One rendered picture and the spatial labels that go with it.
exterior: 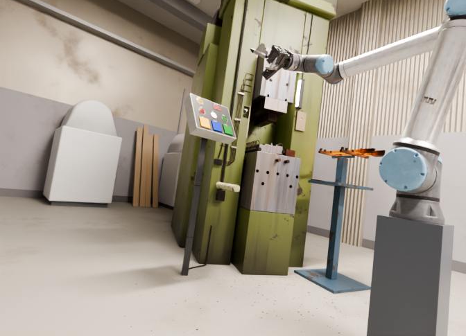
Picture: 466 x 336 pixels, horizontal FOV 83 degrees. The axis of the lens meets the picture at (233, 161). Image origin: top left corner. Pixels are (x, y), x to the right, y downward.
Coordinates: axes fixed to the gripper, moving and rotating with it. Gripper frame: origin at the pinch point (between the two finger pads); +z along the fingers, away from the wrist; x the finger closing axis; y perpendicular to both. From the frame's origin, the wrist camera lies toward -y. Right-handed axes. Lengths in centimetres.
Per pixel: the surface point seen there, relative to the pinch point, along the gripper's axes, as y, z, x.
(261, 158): -72, -49, 7
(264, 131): -90, -97, -37
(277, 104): -47, -72, -25
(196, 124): -55, 6, -12
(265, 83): -39, -65, -41
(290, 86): -34, -85, -35
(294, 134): -65, -96, -10
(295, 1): 9, -109, -98
